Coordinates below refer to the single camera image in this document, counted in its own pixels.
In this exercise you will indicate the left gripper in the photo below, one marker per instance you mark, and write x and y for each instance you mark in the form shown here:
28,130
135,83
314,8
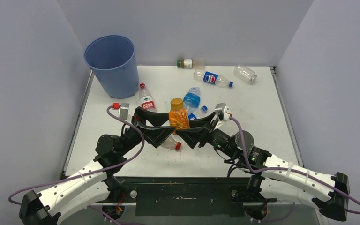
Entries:
154,135

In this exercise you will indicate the clear plastic jar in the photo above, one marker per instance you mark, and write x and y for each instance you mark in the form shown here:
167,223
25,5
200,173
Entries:
245,74

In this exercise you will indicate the Pepsi English label bottle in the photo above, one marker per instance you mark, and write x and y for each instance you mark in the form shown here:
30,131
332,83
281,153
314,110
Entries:
198,113

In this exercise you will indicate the red label water bottle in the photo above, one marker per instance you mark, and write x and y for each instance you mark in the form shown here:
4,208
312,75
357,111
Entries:
146,99

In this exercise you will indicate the Pepsi logo bottle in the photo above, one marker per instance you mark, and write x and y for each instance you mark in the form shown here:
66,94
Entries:
211,78

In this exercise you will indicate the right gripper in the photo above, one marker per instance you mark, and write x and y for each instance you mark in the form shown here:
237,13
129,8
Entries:
200,131

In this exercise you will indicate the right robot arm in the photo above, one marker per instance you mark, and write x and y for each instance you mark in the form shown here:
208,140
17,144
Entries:
273,177

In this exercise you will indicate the green cap brown bottle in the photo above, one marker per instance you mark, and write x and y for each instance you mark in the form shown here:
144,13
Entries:
191,63

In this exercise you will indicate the blue label crushed bottle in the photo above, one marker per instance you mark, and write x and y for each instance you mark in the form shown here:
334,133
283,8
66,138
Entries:
191,100

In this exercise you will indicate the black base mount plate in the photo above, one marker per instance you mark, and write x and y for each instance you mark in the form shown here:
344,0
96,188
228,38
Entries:
161,196

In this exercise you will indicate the blue plastic bin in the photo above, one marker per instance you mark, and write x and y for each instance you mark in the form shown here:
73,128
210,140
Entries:
112,60

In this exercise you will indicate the red cap tea bottle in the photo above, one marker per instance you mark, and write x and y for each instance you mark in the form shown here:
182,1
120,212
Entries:
171,144

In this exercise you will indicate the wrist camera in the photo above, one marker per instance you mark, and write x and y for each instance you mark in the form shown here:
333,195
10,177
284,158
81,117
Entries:
223,112
122,110

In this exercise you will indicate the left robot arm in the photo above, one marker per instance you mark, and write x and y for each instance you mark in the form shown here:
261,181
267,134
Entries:
96,180

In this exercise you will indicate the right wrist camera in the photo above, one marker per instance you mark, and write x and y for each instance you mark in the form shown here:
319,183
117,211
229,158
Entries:
223,112

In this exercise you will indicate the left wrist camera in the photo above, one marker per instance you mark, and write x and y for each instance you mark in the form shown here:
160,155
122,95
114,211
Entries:
122,110

